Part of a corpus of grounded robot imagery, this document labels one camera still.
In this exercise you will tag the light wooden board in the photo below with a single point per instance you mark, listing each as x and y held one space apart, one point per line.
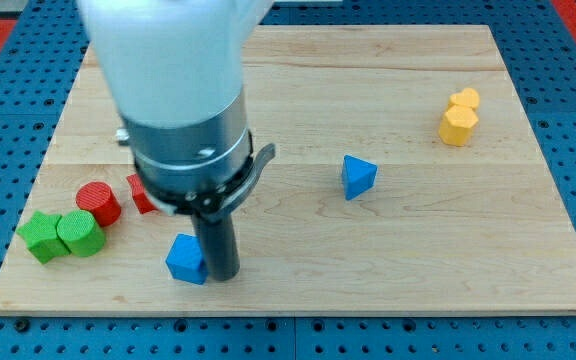
445 231

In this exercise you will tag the yellow heart block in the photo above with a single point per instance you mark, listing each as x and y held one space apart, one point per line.
468 97

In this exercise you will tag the green star block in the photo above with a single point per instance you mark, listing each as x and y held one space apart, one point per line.
41 237

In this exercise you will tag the green cylinder block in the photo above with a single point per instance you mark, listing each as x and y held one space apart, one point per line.
81 233

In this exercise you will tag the blue cube block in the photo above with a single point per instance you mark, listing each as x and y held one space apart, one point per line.
185 260

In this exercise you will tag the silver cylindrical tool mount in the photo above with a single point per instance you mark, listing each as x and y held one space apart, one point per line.
207 168

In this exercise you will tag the blue triangle block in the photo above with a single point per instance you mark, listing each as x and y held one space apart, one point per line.
358 176

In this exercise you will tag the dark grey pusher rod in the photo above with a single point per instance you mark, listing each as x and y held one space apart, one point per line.
218 244

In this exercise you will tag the yellow hexagon block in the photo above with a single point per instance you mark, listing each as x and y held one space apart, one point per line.
457 125

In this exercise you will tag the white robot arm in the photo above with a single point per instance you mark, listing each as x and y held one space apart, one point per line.
174 69

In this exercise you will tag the red cylinder block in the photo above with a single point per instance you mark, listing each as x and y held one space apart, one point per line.
98 198

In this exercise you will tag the red star block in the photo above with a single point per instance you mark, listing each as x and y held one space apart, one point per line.
138 193

